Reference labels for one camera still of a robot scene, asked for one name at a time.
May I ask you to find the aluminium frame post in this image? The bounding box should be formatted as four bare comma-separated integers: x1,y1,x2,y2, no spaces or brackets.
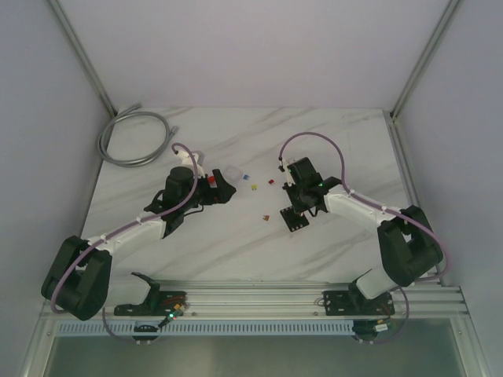
390,0,464,121
46,0,116,117

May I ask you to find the clear plastic fuse box cover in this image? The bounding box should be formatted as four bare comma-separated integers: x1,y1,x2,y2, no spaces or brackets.
223,165,243,184

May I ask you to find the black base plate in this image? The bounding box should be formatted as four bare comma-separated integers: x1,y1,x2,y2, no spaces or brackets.
114,291,186,317
322,291,395,317

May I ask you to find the aluminium front rail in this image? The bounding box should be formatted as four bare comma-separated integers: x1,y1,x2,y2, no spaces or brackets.
103,280,468,320

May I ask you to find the grey slotted cable duct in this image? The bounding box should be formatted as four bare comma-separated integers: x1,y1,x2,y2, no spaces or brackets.
56,319,354,337

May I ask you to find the black fuse box base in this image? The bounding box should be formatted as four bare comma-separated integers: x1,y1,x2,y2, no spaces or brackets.
280,206,310,232

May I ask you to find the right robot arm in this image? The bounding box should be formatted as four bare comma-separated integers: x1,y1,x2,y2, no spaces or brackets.
279,157,443,313

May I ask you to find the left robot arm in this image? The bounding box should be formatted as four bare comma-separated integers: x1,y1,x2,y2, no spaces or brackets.
41,167,237,320

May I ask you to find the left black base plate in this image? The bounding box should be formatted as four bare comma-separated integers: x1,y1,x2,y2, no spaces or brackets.
114,291,186,317

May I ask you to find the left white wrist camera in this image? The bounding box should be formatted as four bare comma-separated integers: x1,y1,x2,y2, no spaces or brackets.
174,149,205,178

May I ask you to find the left aluminium frame post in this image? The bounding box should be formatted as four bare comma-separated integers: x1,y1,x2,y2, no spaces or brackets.
46,0,116,117

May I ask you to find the right aluminium frame post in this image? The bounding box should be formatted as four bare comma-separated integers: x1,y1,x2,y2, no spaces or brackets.
390,0,464,121

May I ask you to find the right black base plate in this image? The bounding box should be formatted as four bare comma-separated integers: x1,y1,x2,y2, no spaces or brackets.
322,291,395,317

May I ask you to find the red handled screwdriver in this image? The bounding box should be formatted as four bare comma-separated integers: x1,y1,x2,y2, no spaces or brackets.
207,176,217,188

